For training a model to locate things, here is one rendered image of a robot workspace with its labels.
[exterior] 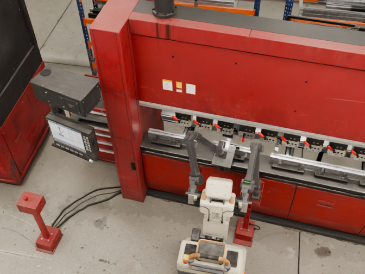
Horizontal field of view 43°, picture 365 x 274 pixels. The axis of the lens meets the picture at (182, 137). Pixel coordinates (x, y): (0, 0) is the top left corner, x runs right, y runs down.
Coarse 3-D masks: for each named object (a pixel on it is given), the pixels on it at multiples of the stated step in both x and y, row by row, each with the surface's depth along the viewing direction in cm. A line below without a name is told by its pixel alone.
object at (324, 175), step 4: (316, 172) 428; (324, 172) 428; (316, 176) 427; (320, 176) 425; (324, 176) 425; (328, 176) 425; (332, 176) 424; (336, 176) 424; (340, 176) 424; (336, 180) 424; (340, 180) 422; (344, 180) 421
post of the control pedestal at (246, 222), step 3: (249, 204) 444; (249, 207) 447; (249, 210) 451; (246, 213) 456; (249, 213) 455; (246, 216) 461; (249, 216) 459; (246, 219) 464; (243, 222) 470; (246, 222) 469; (243, 225) 474; (246, 225) 472; (246, 228) 477
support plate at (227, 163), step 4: (232, 148) 436; (228, 152) 433; (232, 152) 433; (228, 156) 430; (232, 156) 430; (212, 160) 427; (216, 160) 427; (220, 160) 427; (224, 160) 427; (228, 160) 427; (212, 164) 425; (216, 164) 424; (220, 164) 424; (224, 164) 424; (228, 164) 424
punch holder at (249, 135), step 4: (240, 124) 411; (240, 128) 414; (244, 128) 413; (248, 128) 411; (252, 128) 410; (240, 132) 417; (244, 132) 416; (248, 132) 415; (252, 132) 413; (240, 136) 422; (244, 136) 420; (248, 136) 419; (252, 136) 417
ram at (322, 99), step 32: (160, 64) 384; (192, 64) 374; (224, 64) 365; (256, 64) 357; (288, 64) 348; (320, 64) 341; (160, 96) 412; (192, 96) 401; (224, 96) 391; (256, 96) 381; (288, 96) 371; (320, 96) 362; (352, 96) 354; (288, 128) 398; (320, 128) 387; (352, 128) 378
